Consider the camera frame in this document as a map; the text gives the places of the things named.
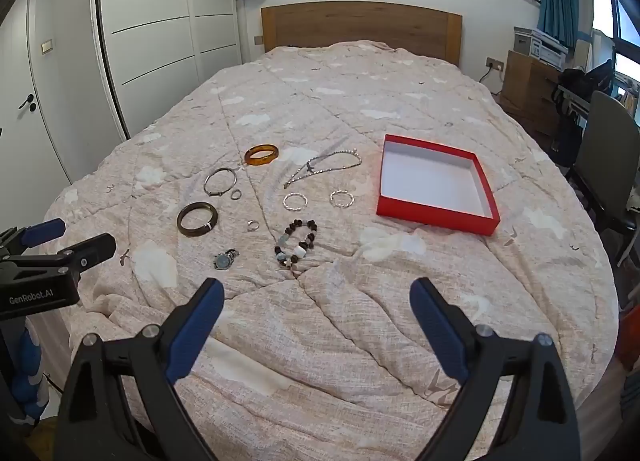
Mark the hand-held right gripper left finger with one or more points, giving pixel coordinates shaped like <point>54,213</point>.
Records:
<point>195,331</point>

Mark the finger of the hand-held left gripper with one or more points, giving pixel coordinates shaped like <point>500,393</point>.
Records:
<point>47,230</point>
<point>95,247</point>

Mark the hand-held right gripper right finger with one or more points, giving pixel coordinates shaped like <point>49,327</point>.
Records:
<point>440,331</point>

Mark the thin silver bangle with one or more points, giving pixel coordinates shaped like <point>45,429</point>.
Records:
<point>205,184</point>

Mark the red cardboard box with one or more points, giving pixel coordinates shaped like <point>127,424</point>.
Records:
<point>430,176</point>

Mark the silver wristwatch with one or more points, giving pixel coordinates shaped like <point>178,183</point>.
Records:
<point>222,261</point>

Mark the dark brown bangle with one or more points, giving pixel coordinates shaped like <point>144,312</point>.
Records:
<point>197,231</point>

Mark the white door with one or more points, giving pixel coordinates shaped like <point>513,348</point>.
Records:
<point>45,116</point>

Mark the amber bangle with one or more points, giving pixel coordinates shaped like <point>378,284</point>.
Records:
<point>261,161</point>

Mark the white wardrobe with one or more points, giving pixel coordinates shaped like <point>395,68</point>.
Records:
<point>150,16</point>

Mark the grey chair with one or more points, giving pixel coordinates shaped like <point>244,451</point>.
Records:
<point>607,141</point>

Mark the beige cloud-patterned blanket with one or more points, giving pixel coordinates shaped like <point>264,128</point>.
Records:
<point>320,106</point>

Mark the wooden cabinet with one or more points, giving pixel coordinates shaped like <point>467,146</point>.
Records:
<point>525,86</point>

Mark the black bag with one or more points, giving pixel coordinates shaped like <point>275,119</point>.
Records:
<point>575,81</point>

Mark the white printer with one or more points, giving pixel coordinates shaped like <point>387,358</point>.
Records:
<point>550,51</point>

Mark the wooden headboard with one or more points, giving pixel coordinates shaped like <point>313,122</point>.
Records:
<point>360,26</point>

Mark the window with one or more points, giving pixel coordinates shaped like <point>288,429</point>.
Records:
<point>602,6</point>

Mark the light switch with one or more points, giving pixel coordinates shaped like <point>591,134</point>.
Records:
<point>47,46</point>

